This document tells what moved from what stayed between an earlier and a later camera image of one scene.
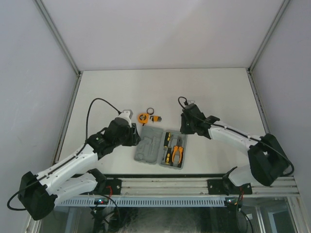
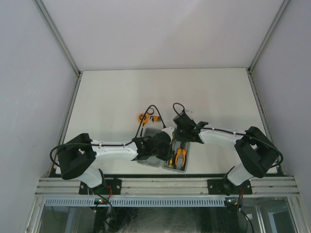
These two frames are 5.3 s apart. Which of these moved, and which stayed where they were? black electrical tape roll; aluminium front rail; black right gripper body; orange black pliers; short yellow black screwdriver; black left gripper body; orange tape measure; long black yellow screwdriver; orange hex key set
Moved: long black yellow screwdriver; orange black pliers; black left gripper body; short yellow black screwdriver; black right gripper body
Stayed: orange tape measure; aluminium front rail; orange hex key set; black electrical tape roll
